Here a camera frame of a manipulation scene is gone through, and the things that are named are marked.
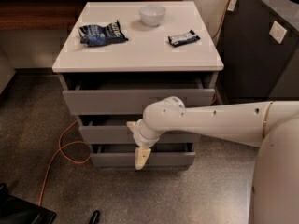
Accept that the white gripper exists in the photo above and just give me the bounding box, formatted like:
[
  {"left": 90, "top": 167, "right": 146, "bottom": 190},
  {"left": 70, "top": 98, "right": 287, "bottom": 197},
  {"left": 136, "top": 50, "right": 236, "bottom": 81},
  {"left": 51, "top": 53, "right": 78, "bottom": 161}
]
[{"left": 126, "top": 119, "right": 160, "bottom": 170}]

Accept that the grey drawer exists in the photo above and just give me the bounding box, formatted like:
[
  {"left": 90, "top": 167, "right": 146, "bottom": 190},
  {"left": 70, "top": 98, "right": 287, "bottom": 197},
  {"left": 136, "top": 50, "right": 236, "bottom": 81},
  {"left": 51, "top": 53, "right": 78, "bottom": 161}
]
[
  {"left": 91, "top": 143, "right": 195, "bottom": 169},
  {"left": 78, "top": 115, "right": 200, "bottom": 144},
  {"left": 61, "top": 74, "right": 215, "bottom": 115}
]

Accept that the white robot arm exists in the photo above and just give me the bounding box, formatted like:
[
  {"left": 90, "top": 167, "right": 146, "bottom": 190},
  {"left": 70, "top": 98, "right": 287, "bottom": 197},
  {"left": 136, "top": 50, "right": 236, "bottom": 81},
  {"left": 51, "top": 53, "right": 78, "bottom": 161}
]
[{"left": 127, "top": 96, "right": 299, "bottom": 224}]

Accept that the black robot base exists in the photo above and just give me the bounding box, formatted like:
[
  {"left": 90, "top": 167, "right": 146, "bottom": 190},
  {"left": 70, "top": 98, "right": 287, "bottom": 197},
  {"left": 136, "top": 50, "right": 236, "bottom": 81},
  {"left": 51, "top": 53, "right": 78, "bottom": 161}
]
[{"left": 0, "top": 183, "right": 56, "bottom": 224}]

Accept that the grey bottom drawer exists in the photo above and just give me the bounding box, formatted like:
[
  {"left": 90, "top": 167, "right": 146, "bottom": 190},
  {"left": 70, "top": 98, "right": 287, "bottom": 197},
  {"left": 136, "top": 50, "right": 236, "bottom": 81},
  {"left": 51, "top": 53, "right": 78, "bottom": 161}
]
[{"left": 91, "top": 143, "right": 195, "bottom": 169}]

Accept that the grey top drawer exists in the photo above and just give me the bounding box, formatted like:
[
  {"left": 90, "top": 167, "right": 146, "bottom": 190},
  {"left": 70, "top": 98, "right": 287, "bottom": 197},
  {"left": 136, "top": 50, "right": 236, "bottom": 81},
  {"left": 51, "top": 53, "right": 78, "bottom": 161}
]
[{"left": 61, "top": 74, "right": 215, "bottom": 115}]

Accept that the grey drawer cabinet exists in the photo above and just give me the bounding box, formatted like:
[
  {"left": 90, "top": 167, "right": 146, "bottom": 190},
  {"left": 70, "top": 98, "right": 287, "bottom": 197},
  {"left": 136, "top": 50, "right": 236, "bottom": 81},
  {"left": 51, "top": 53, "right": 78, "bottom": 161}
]
[{"left": 51, "top": 1, "right": 224, "bottom": 170}]

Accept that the black round object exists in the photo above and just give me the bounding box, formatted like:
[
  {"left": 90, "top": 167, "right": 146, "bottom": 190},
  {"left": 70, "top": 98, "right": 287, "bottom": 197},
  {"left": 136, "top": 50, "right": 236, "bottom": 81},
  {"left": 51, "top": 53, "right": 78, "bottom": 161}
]
[{"left": 89, "top": 210, "right": 100, "bottom": 224}]

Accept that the black white snack packet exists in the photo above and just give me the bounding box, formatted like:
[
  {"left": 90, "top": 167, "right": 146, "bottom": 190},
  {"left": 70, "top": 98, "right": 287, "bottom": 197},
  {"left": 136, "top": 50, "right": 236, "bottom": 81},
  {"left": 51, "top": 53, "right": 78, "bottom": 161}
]
[{"left": 168, "top": 30, "right": 200, "bottom": 48}]

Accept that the blue chip bag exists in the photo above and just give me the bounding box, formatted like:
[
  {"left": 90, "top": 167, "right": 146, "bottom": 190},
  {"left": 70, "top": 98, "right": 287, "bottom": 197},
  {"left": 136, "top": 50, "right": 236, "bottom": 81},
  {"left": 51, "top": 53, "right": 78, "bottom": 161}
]
[{"left": 78, "top": 21, "right": 128, "bottom": 47}]

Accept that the white bowl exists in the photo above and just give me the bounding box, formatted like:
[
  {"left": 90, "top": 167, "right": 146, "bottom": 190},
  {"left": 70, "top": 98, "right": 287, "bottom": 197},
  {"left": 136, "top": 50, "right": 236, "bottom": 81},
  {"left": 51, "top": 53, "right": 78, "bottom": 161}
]
[{"left": 138, "top": 5, "right": 166, "bottom": 27}]

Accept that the dark grey cabinet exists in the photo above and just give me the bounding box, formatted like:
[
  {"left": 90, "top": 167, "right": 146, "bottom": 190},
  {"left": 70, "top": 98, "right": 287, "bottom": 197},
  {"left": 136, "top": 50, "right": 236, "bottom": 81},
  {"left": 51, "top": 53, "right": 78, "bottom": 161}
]
[{"left": 217, "top": 0, "right": 299, "bottom": 104}]

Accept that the brown wooden bench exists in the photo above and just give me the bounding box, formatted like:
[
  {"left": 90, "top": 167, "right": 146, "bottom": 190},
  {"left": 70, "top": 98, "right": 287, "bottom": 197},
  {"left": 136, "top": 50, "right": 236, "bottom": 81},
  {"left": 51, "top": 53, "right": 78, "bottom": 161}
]
[{"left": 0, "top": 0, "right": 182, "bottom": 31}]

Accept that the white cable tag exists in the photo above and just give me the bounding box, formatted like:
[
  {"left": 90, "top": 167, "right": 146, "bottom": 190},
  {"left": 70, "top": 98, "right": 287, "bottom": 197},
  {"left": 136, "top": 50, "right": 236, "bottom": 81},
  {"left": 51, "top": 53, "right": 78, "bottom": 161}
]
[{"left": 227, "top": 0, "right": 237, "bottom": 11}]

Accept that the white wall socket plate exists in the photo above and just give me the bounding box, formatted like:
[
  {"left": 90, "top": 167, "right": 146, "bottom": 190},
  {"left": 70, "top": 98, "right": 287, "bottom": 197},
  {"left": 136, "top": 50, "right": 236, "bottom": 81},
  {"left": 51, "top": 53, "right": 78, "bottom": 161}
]
[{"left": 269, "top": 21, "right": 287, "bottom": 44}]

